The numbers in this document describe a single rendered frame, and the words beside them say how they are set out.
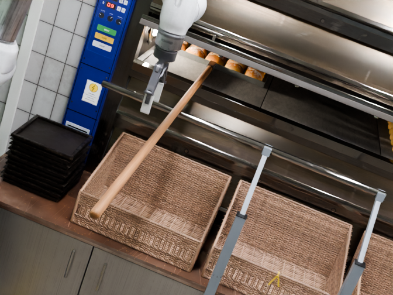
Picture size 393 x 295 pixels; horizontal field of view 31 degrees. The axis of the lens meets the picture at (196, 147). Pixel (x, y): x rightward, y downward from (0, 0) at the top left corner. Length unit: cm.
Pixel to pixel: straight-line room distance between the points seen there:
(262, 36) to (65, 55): 92
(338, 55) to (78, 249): 136
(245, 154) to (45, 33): 107
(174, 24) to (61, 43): 118
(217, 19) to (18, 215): 119
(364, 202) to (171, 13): 146
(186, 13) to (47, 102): 136
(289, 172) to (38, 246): 115
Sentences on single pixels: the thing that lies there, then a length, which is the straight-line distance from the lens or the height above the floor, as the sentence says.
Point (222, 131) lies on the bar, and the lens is 288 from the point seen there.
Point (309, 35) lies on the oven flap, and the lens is 314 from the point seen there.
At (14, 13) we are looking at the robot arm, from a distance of 267.
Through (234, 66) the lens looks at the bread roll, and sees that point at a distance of 361.
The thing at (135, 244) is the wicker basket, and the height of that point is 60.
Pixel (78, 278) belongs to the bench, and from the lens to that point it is 312.
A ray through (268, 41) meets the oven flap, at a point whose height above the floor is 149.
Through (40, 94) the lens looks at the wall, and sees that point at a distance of 348.
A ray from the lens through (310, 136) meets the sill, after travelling 324.
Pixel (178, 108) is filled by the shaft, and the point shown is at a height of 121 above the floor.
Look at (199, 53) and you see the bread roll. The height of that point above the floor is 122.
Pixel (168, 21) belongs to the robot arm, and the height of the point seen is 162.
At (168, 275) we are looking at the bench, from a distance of 298.
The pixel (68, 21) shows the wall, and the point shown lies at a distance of 335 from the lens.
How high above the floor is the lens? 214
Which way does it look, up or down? 22 degrees down
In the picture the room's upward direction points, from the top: 20 degrees clockwise
